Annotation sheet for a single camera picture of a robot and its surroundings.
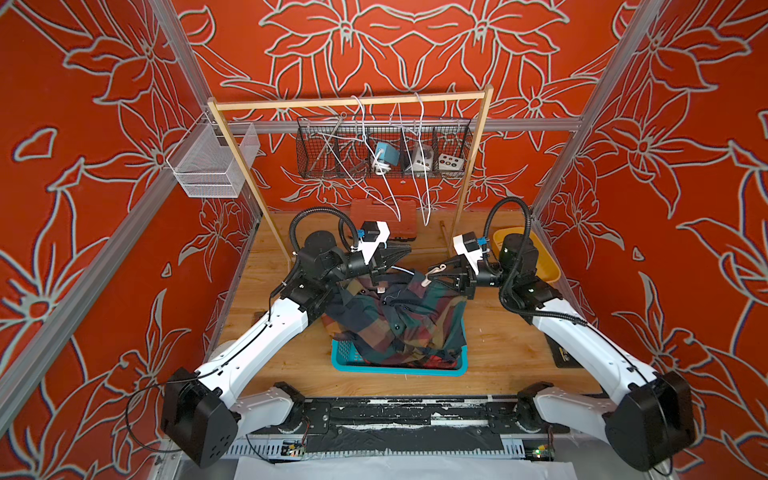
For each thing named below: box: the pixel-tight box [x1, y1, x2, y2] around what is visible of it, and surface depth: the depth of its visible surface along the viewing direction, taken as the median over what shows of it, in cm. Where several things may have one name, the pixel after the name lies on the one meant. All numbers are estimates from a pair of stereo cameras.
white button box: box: [438, 153, 465, 171], surface depth 95 cm
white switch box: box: [412, 144, 434, 172], surface depth 94 cm
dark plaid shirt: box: [323, 274, 468, 369], surface depth 71 cm
